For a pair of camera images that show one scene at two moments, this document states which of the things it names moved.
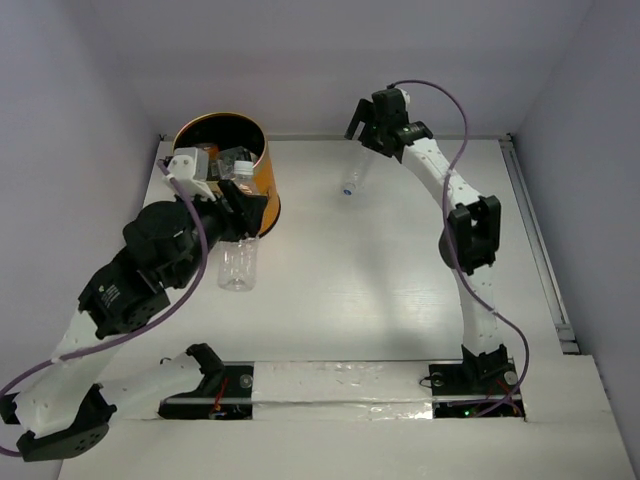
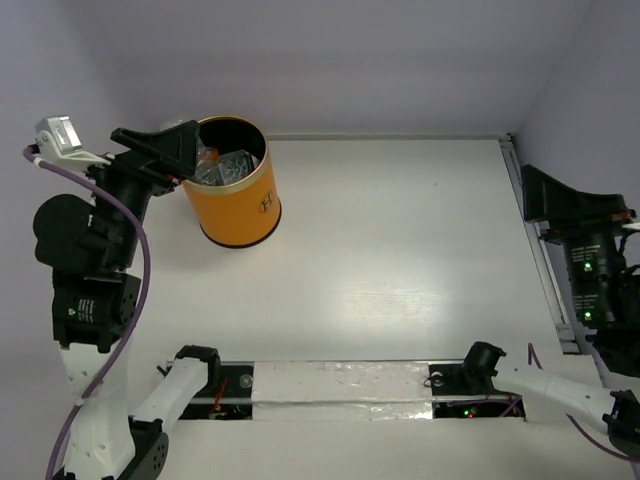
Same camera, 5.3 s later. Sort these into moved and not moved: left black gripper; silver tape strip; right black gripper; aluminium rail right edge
Moved: right black gripper; left black gripper
Not moved: silver tape strip; aluminium rail right edge
